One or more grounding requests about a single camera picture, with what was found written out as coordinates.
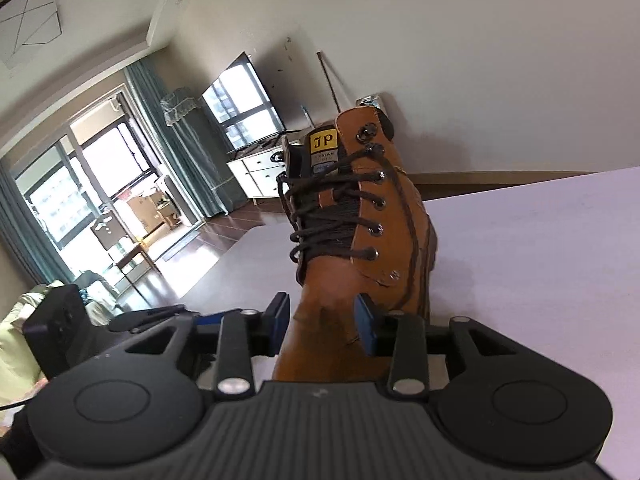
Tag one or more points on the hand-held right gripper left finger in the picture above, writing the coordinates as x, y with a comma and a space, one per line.
277, 317

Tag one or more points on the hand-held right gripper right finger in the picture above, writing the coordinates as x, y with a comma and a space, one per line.
365, 327

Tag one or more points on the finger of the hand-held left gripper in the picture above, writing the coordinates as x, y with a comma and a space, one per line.
210, 319
145, 320

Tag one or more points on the dark brown shoelace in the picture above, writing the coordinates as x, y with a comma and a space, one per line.
325, 220

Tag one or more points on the tan leather boot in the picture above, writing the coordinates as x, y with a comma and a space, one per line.
390, 210

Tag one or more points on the person's left forearm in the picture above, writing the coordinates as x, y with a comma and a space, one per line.
22, 445

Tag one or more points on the pale green sofa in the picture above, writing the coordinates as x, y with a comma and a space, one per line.
15, 340

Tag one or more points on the brown cardboard box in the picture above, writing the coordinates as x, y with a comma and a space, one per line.
147, 212

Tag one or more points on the white wooden TV cabinet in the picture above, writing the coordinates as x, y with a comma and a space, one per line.
260, 175

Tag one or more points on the large glass window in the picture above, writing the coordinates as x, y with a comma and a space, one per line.
100, 175

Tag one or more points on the air conditioner with green cover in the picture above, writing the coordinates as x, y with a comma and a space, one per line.
200, 160

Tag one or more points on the teal window curtain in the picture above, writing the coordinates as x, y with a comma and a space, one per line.
155, 125

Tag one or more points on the flat screen television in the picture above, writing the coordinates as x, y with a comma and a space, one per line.
245, 100

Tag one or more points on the wooden stick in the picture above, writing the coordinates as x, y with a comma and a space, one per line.
330, 82

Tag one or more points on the ceiling light panel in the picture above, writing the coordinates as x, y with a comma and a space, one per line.
30, 20

